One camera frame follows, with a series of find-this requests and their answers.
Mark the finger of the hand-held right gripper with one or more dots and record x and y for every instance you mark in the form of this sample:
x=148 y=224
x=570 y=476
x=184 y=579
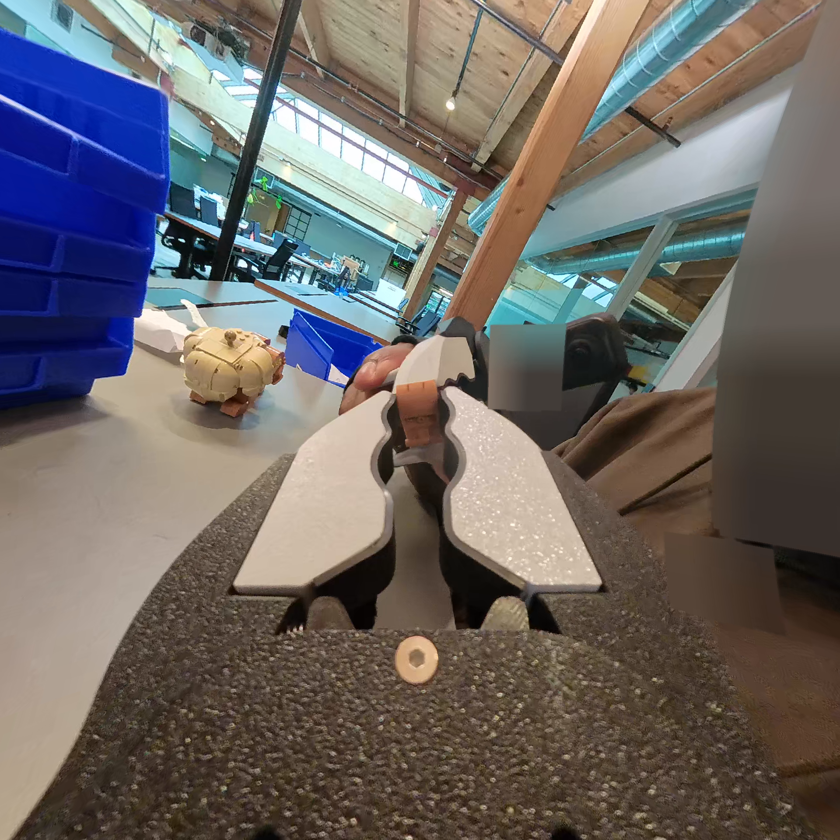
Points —
x=436 y=361

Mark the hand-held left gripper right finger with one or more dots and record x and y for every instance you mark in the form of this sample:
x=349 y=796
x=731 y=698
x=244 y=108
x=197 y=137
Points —
x=519 y=512

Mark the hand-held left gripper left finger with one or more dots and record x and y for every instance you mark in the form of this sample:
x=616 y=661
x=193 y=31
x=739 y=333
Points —
x=315 y=519

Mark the small orange brick assembly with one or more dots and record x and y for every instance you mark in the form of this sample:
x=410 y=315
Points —
x=420 y=414

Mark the tan brown brick toy figure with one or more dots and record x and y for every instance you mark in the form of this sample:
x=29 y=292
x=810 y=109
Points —
x=230 y=368

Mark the grey desk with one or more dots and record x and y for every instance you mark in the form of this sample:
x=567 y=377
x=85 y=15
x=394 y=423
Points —
x=105 y=525

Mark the person's right hand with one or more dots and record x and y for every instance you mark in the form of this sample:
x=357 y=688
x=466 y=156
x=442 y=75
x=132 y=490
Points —
x=374 y=374

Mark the wooden pillar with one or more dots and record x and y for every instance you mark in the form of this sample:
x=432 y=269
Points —
x=551 y=145
x=433 y=256

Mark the small blue storage bin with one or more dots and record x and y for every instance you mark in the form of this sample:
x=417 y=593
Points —
x=328 y=344

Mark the long wooden table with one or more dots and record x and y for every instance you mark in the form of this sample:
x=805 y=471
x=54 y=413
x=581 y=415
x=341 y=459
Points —
x=328 y=309

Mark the person's brown jacket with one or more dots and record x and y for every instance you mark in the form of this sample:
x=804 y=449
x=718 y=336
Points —
x=683 y=499

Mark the black office chair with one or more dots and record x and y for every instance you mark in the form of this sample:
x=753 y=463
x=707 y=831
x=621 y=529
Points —
x=278 y=256

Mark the torn white paper bag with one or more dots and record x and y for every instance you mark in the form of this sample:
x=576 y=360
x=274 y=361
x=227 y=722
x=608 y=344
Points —
x=164 y=328

